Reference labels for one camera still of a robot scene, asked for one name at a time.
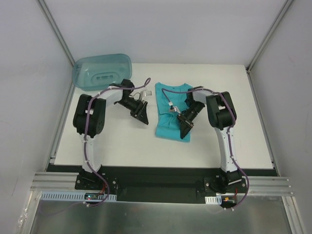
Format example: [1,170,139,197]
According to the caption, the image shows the teal t shirt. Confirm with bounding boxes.
[155,82,192,142]

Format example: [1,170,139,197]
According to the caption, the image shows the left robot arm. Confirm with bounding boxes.
[73,78,151,190]

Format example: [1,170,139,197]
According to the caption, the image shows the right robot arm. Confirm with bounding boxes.
[177,86,242,194]

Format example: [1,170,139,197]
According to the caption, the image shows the translucent blue plastic bin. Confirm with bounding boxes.
[72,54,132,92]

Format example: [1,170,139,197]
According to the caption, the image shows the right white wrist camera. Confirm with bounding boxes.
[169,105,180,113]

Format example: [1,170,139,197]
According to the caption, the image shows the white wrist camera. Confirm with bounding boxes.
[140,90,152,99]
[169,105,180,113]

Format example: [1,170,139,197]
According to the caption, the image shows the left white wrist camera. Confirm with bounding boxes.
[140,90,152,99]

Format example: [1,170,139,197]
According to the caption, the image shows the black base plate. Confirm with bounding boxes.
[75,166,247,204]

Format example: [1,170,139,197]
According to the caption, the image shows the right white cable duct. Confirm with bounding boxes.
[205,195,222,205]

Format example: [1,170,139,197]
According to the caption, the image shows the white cable duct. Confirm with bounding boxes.
[41,192,106,202]
[205,195,222,205]

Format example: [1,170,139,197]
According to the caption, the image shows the left white cable duct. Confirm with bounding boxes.
[41,192,106,202]

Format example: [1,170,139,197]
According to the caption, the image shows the left aluminium frame post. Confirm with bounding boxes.
[36,0,75,66]

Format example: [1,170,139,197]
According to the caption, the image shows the aluminium frame post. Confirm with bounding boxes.
[246,0,294,73]
[36,0,75,66]

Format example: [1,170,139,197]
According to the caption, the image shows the right aluminium frame post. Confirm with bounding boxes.
[246,0,294,73]

